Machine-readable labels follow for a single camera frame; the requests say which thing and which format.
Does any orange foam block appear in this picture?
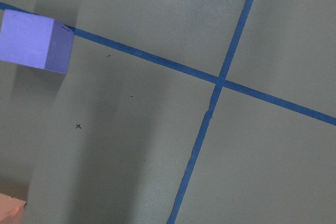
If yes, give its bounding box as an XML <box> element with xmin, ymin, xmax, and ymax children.
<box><xmin>0</xmin><ymin>194</ymin><xmax>27</xmax><ymax>224</ymax></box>

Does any purple foam block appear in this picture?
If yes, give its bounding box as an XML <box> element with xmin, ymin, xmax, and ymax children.
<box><xmin>1</xmin><ymin>9</ymin><xmax>74</xmax><ymax>74</ymax></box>

